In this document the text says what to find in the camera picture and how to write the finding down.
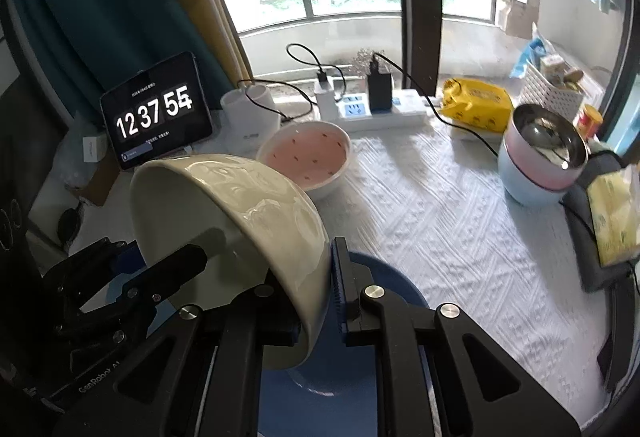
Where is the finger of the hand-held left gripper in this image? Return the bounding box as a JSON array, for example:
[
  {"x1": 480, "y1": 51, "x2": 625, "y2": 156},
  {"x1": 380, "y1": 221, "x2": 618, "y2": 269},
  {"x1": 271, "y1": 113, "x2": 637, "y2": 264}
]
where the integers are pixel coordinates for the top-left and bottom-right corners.
[
  {"x1": 121, "y1": 243, "x2": 209, "y2": 314},
  {"x1": 45, "y1": 239, "x2": 146, "y2": 298}
]

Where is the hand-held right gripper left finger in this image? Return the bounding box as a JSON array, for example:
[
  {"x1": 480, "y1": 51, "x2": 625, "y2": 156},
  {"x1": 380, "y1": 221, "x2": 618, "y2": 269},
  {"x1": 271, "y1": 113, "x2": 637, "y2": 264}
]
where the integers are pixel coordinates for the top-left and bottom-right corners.
[{"x1": 52, "y1": 284, "x2": 302, "y2": 437}]

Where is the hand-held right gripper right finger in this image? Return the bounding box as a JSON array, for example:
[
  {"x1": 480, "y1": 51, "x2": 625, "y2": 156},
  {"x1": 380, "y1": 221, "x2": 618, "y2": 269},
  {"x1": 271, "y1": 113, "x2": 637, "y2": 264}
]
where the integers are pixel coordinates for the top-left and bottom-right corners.
[{"x1": 331, "y1": 237, "x2": 583, "y2": 437}]

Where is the cream bowl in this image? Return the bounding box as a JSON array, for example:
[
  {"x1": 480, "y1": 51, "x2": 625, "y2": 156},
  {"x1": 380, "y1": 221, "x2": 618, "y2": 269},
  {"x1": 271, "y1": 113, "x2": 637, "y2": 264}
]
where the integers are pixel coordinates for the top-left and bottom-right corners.
[{"x1": 129, "y1": 153, "x2": 332, "y2": 372}]

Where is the pink speckled bowl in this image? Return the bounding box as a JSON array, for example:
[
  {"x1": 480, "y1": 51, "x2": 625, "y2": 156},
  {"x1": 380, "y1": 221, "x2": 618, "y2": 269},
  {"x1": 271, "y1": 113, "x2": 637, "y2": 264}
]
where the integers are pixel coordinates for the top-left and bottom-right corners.
[{"x1": 256, "y1": 120, "x2": 352, "y2": 201}]

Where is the brown cardboard box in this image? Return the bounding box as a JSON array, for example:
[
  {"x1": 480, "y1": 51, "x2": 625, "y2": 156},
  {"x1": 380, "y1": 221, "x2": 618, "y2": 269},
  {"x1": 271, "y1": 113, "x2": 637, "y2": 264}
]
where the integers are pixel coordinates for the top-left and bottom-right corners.
[{"x1": 74, "y1": 151, "x2": 122, "y2": 209}]

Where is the small white box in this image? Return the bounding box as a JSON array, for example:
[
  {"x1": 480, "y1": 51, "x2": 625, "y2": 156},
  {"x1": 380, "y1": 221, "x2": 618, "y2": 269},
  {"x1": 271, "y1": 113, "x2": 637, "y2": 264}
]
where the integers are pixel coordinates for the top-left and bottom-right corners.
[{"x1": 82, "y1": 134, "x2": 106, "y2": 164}]

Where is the clear plastic bag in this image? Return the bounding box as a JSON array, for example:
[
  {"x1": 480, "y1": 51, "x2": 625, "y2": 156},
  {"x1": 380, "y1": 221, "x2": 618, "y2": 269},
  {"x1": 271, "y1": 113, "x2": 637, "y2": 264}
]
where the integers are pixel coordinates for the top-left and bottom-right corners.
[{"x1": 50, "y1": 117, "x2": 108, "y2": 190}]

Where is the black tablet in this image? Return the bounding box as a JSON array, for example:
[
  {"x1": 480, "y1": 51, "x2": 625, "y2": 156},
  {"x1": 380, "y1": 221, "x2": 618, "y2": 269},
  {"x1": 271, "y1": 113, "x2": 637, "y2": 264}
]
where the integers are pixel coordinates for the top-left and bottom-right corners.
[{"x1": 99, "y1": 50, "x2": 214, "y2": 171}]

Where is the white power strip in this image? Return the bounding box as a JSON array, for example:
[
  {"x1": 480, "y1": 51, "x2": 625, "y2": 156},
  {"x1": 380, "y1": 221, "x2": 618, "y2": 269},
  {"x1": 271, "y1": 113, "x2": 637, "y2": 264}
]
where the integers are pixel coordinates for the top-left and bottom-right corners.
[{"x1": 339, "y1": 88, "x2": 432, "y2": 129}]

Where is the white charger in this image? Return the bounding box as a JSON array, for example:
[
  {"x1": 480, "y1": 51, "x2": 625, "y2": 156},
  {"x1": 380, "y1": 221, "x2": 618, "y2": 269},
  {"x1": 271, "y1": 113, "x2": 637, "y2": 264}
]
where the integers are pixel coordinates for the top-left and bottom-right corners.
[{"x1": 313, "y1": 71, "x2": 342, "y2": 121}]

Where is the black charger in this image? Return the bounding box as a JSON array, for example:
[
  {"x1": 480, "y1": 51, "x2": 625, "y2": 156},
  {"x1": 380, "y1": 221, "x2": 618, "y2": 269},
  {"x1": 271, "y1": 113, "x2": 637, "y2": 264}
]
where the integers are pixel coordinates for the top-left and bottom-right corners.
[{"x1": 368, "y1": 58, "x2": 394, "y2": 112}]

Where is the pale blue bowl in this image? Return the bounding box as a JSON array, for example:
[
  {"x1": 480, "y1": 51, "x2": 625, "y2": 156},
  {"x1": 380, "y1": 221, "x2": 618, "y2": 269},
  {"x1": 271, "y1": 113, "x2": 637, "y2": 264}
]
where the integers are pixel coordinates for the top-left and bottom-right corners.
[{"x1": 497, "y1": 142, "x2": 577, "y2": 209}]

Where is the teal curtain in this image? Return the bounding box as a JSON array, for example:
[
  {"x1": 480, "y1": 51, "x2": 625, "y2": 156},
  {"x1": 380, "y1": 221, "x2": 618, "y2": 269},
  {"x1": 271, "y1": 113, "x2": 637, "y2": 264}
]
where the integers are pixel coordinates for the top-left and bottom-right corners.
[{"x1": 7, "y1": 0, "x2": 236, "y2": 123}]

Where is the pink steel-lined bowl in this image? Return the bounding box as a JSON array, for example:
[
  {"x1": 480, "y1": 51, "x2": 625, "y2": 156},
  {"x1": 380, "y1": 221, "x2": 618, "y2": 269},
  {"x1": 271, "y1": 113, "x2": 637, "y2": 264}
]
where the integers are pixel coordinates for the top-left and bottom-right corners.
[{"x1": 501, "y1": 104, "x2": 589, "y2": 194}]

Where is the yellow curtain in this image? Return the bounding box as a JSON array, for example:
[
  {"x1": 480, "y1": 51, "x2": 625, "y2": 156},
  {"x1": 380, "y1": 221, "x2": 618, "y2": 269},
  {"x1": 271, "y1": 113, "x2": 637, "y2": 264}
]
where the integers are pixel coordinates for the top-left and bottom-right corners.
[{"x1": 130, "y1": 0, "x2": 254, "y2": 83}]

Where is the yellow tissue pack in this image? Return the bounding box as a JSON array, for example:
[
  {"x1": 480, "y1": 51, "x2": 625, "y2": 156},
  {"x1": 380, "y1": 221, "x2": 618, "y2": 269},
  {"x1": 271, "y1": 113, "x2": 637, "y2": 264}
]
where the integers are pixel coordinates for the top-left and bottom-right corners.
[{"x1": 586, "y1": 166, "x2": 640, "y2": 268}]

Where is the white plastic basket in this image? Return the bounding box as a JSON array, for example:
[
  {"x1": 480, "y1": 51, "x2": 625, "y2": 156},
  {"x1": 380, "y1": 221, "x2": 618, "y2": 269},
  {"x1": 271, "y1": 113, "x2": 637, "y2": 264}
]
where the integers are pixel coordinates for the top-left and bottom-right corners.
[{"x1": 519, "y1": 53, "x2": 607, "y2": 119}]

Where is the blue packet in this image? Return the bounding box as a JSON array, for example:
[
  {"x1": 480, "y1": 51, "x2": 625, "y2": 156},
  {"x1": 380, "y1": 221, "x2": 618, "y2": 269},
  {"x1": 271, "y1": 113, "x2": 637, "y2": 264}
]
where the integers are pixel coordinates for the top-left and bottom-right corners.
[{"x1": 509, "y1": 36, "x2": 552, "y2": 79}]

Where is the red yellow can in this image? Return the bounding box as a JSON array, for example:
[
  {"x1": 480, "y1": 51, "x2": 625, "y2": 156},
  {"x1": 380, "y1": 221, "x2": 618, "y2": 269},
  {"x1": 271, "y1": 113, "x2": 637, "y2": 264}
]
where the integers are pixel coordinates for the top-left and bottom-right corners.
[{"x1": 574, "y1": 104, "x2": 604, "y2": 141}]

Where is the flat brown carton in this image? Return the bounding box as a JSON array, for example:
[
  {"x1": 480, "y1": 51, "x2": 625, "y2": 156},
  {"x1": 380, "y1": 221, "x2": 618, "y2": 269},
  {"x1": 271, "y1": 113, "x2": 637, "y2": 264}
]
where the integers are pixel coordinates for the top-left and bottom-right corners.
[{"x1": 496, "y1": 0, "x2": 540, "y2": 39}]

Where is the black charger cable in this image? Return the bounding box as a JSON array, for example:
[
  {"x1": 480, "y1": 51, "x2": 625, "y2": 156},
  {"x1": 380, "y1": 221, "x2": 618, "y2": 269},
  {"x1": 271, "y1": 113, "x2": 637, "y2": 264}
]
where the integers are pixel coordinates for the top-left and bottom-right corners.
[{"x1": 374, "y1": 51, "x2": 502, "y2": 149}]

